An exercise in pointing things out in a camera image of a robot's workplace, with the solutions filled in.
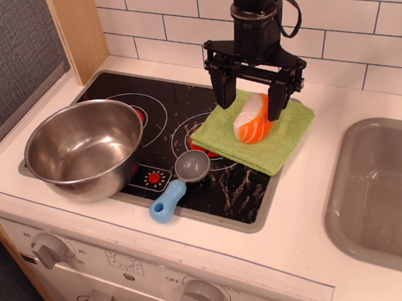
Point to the grey scoop with blue handle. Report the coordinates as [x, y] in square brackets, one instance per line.
[191, 167]

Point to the grey plastic sink basin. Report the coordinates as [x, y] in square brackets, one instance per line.
[364, 210]

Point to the light wooden side post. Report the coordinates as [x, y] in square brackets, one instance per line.
[81, 33]

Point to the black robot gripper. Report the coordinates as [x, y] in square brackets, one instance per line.
[255, 54]

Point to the grey timer knob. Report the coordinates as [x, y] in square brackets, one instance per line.
[49, 249]

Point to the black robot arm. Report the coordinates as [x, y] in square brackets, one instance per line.
[255, 54]

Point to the stainless steel bowl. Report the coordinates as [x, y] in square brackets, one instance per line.
[88, 151]

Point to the green cloth towel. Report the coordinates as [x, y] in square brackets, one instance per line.
[268, 155]

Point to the orange and white toy fish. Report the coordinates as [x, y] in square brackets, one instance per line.
[251, 124]

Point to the grey oven knob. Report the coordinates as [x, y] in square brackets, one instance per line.
[201, 291]

